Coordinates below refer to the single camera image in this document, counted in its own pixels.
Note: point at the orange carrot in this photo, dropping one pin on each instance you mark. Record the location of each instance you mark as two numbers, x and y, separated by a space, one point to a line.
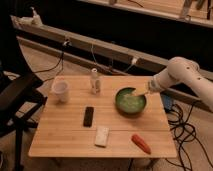
141 143

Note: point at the blue box on floor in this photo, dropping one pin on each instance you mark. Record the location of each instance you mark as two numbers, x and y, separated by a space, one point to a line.
167 101

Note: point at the long wooden beam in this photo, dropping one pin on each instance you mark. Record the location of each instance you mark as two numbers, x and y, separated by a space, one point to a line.
112 51

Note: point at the small white bottle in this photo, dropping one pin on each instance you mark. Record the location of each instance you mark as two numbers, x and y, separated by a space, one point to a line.
95 81

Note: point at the white object on beam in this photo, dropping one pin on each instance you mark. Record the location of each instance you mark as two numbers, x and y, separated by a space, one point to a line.
35 19

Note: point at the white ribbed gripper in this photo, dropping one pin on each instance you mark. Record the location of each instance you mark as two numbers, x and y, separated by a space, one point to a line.
153 87

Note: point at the white cable plug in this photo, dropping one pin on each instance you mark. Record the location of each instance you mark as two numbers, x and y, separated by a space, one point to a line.
134 61

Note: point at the white sponge block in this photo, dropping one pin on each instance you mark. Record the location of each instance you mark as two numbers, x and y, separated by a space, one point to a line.
101 137

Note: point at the white ceramic cup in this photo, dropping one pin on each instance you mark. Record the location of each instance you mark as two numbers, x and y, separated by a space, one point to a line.
61 90

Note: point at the wooden table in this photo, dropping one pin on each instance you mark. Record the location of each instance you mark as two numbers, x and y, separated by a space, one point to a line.
61 132

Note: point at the green bowl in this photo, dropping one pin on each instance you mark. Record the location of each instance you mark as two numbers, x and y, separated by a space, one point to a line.
127 103

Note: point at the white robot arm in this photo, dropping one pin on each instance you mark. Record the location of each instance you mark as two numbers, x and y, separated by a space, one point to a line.
180 70

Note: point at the black chair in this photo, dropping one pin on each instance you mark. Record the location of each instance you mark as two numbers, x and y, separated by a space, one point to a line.
19 100

